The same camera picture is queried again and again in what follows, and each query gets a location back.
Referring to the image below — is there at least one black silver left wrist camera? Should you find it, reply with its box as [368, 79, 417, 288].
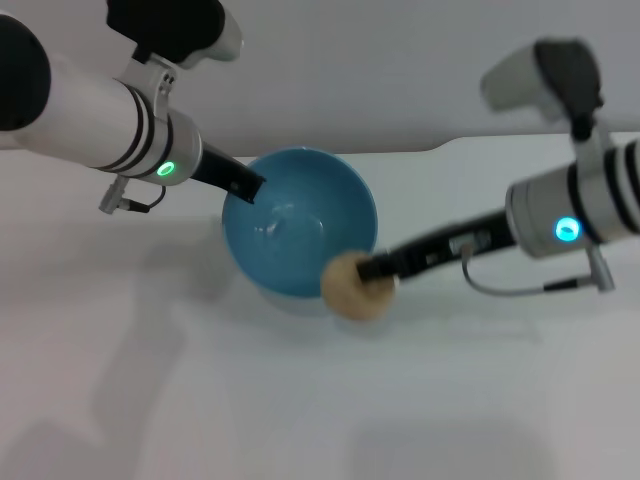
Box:
[104, 0, 246, 70]

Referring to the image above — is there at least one arm cable with connector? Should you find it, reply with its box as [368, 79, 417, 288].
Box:
[459, 239, 617, 296]
[98, 178, 168, 215]

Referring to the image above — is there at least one blue bowl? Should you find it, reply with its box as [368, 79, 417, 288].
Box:
[221, 146, 379, 317]

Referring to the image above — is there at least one right arm cable with connector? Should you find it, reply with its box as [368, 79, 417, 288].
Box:
[459, 239, 617, 296]

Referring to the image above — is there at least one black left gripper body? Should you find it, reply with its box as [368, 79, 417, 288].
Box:
[189, 142, 251, 197]

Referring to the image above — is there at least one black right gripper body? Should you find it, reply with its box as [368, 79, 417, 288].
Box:
[392, 208, 517, 285]

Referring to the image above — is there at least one beige egg yolk pastry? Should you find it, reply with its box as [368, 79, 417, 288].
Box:
[320, 252, 397, 322]

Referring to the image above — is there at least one left arm cable with connector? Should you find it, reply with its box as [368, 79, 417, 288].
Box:
[98, 178, 168, 215]

